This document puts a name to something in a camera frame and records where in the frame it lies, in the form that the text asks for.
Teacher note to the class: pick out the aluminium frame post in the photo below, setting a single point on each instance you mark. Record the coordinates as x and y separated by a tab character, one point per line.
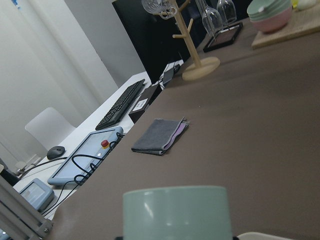
18	218

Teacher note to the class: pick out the white chair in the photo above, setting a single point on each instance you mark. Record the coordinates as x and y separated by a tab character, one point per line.
49	128

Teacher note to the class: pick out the purple cloth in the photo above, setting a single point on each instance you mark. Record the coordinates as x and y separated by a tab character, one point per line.
179	130

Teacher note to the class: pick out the wooden stand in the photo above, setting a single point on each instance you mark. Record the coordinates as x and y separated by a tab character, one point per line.
200	67

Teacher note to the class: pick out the clear glass mug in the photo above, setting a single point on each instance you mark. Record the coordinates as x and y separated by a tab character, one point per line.
163	8

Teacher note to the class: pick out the grey cloth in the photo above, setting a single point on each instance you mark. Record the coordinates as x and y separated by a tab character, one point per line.
156	136

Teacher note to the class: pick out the wine glass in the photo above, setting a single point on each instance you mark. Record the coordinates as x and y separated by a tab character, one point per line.
211	18
227	11

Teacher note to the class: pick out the black keyboard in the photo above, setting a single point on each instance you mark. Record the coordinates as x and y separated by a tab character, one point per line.
114	115

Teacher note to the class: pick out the black computer monitor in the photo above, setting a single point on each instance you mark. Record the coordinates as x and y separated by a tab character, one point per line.
152	36

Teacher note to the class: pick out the pink stacked bowl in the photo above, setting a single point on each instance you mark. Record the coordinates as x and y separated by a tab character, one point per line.
273	23

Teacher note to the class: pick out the green bowl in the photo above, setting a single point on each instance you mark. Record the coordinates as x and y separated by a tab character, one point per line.
263	9

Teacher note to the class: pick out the cream rabbit tray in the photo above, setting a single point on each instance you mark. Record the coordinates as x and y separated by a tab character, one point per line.
258	236

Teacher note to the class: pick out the black computer mouse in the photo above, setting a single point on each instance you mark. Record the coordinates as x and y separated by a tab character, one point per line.
55	152

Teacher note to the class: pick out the green cup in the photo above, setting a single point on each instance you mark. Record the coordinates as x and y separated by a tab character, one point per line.
177	213

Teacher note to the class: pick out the blue teach pendant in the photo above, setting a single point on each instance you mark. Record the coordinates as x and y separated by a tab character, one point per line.
37	194
88	154

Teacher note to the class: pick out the black small box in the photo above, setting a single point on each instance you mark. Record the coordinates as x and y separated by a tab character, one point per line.
144	101

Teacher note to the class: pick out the wooden cutting board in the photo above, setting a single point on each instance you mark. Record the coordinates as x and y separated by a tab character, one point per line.
301	23

